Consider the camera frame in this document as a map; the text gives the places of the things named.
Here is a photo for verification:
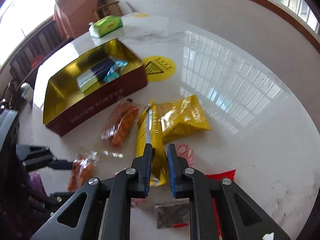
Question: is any red snack packet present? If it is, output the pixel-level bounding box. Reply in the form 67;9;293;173
206;170;236;240

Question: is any dark grey snack packet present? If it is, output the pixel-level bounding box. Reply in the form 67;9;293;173
155;202;190;229

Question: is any orange snack bag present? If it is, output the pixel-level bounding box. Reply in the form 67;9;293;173
101;101;140;147
67;151;99;192

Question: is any pink white patterned packet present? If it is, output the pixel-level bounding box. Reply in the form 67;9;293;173
131;144;195;207

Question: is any yellow snack bag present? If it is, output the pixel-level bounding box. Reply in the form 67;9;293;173
136;95;211;186

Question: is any grey navy snack pack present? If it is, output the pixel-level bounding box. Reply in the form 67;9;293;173
76;57;113;93

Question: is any teal snack packet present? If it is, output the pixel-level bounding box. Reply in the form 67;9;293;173
103;57;129;83

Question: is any red gold tin box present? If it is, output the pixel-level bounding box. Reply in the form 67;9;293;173
42;39;148;136

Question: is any yellow round table sticker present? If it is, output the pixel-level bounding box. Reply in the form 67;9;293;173
143;55;176;82

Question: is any dark wooden chair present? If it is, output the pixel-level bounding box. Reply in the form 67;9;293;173
9;18;73;87

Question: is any green tissue pack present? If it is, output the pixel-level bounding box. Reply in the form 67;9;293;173
89;15;123;38

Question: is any small wooden chair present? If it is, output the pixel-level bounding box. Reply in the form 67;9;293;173
92;1;124;21

